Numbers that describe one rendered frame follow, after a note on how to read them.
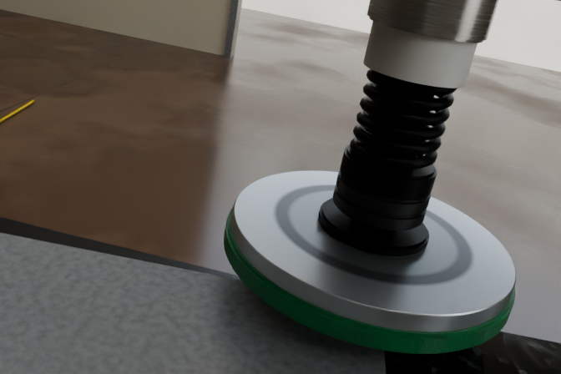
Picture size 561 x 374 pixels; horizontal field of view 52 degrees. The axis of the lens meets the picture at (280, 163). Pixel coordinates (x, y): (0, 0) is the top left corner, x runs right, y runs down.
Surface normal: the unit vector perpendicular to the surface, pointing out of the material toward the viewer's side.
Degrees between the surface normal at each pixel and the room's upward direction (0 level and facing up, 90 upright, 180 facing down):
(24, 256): 0
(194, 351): 0
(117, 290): 0
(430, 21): 90
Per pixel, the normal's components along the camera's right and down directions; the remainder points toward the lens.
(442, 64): 0.17, 0.39
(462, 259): 0.18, -0.92
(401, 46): -0.57, 0.21
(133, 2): -0.14, 0.34
